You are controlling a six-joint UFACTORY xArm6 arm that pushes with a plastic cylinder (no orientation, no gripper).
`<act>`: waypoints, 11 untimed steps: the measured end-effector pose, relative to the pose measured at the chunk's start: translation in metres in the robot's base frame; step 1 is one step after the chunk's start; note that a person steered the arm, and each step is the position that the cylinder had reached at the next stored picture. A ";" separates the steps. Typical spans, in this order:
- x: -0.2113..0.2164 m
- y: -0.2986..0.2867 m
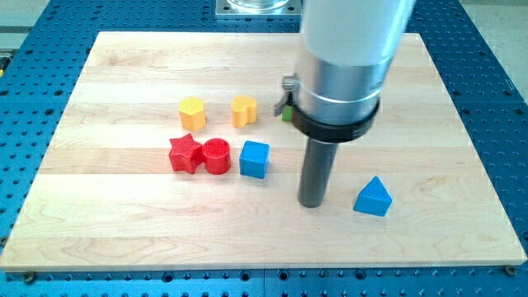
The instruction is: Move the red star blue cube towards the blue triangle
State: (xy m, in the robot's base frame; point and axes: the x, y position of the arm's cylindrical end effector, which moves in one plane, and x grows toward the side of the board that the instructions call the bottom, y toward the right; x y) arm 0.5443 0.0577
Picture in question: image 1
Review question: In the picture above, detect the light wooden board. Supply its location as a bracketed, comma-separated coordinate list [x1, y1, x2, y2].
[1, 31, 526, 272]

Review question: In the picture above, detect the blue triangle block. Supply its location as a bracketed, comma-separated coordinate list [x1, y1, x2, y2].
[353, 177, 393, 217]

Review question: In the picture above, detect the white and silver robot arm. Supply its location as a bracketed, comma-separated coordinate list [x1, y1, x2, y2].
[274, 0, 416, 144]

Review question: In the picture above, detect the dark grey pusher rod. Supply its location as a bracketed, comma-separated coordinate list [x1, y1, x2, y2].
[298, 138, 338, 208]

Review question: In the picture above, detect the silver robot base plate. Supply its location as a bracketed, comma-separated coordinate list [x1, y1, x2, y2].
[214, 0, 302, 19]

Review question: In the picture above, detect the red cylinder block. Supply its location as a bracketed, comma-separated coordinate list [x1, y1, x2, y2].
[202, 138, 231, 175]

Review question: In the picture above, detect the yellow heart block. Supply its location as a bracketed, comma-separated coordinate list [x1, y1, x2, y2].
[231, 95, 257, 128]

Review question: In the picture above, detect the red star block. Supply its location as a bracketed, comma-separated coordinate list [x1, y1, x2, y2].
[168, 133, 204, 174]

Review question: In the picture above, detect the green block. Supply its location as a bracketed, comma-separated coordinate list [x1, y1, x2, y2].
[281, 106, 293, 122]

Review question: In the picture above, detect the yellow hexagon block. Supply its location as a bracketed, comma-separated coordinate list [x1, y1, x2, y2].
[178, 97, 206, 130]

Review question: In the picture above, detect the blue cube block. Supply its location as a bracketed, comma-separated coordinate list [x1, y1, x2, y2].
[239, 140, 270, 179]

